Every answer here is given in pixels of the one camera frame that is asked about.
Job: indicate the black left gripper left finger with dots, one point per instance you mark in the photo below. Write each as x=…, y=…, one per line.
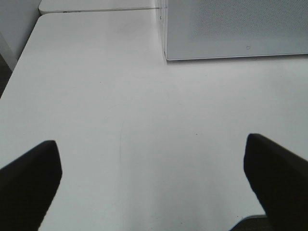
x=28, y=186

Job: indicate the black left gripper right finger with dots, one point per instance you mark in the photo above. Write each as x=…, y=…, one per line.
x=279, y=179

